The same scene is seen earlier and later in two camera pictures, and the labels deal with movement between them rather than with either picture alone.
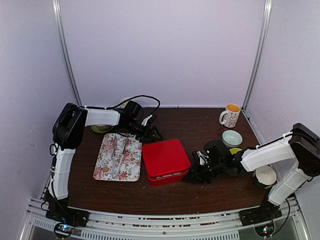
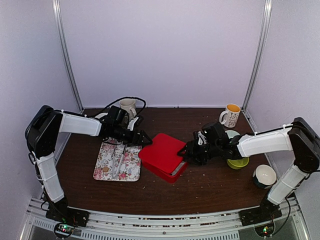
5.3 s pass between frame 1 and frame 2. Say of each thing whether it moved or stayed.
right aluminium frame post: stayed
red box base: moved
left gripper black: moved
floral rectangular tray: stayed
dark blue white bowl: stayed
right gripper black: moved
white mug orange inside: stayed
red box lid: moved
